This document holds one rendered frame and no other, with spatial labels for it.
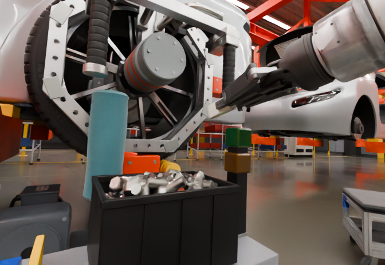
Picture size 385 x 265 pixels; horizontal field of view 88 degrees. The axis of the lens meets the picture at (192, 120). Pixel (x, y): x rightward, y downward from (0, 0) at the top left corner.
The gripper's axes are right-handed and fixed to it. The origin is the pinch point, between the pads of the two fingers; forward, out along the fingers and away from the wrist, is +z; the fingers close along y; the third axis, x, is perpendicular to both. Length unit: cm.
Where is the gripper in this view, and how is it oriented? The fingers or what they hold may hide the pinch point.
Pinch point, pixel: (220, 107)
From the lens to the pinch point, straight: 42.7
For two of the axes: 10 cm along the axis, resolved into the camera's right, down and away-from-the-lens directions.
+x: 1.1, 9.5, -2.9
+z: -5.9, 3.0, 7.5
